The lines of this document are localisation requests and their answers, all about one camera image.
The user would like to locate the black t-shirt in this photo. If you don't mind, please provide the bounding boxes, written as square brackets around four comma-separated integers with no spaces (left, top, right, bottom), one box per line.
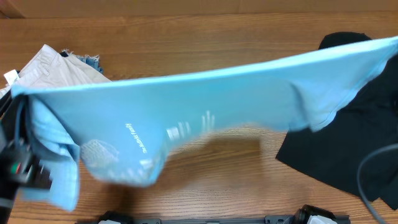
[275,31,398,211]

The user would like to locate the light blue printed t-shirt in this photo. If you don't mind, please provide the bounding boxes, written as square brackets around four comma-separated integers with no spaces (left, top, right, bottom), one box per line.
[11,37,397,211]

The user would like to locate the folded beige shorts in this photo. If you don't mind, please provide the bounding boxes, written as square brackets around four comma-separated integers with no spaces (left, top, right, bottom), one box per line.
[1,44,111,97]

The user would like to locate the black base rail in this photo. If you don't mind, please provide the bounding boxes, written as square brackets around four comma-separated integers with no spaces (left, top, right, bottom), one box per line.
[76,205,351,224]

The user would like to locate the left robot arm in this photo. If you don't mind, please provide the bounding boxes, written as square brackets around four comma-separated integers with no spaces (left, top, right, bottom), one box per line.
[1,91,52,224]

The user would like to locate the folded denim shorts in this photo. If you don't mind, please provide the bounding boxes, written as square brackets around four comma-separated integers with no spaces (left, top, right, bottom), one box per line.
[60,49,104,74]

